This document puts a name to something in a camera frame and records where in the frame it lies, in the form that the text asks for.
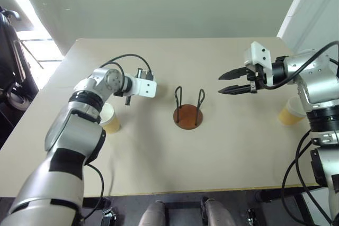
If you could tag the black metal clamp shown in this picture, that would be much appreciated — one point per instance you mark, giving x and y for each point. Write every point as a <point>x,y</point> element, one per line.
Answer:
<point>109,216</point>
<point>253,216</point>

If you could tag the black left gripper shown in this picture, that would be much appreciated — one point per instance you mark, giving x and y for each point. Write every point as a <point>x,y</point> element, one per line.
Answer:
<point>143,73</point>

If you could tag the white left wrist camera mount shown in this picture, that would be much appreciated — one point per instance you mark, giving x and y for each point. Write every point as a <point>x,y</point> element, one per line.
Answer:
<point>145,88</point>

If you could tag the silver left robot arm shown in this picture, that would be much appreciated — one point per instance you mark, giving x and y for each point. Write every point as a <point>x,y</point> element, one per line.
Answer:
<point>69,130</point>

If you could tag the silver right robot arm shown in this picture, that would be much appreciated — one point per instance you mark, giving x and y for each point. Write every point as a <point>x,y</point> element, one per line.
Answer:
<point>315,83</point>

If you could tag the grey rounded shape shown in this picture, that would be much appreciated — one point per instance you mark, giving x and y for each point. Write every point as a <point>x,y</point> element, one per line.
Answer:
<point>219,212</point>
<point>153,214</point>

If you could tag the white partition panel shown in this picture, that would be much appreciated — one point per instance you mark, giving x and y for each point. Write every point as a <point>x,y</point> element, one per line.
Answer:
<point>310,3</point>

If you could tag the yellow paper cup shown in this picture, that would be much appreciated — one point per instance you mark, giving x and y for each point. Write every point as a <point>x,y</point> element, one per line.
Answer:
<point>288,115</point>
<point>111,121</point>

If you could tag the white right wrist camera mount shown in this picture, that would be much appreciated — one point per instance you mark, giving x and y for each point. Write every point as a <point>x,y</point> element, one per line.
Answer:
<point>260,55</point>

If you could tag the black table frame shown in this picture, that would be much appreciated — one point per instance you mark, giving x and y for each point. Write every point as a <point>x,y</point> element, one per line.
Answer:
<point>280,193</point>

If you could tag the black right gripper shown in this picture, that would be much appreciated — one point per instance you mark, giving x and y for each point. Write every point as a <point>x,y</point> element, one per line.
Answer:
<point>253,77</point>

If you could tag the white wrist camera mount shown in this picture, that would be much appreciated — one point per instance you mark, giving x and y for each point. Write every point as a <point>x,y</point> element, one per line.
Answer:
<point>145,88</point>
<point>260,55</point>

